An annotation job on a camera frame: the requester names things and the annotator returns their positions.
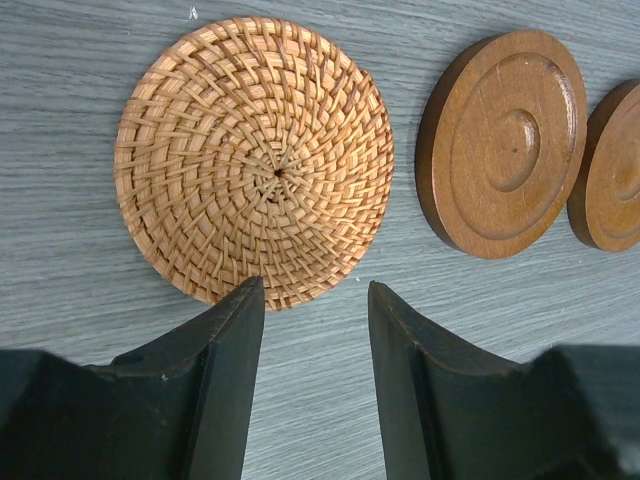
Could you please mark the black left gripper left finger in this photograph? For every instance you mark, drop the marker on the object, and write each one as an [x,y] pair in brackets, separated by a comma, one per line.
[177,407]

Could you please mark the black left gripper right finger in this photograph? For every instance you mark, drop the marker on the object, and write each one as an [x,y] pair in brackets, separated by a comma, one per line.
[451,410]

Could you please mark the woven rattan coaster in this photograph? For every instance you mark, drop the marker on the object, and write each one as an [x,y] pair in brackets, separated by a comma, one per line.
[254,147]

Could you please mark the brown wooden coaster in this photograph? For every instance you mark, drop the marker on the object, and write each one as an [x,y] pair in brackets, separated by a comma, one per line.
[603,207]
[500,143]

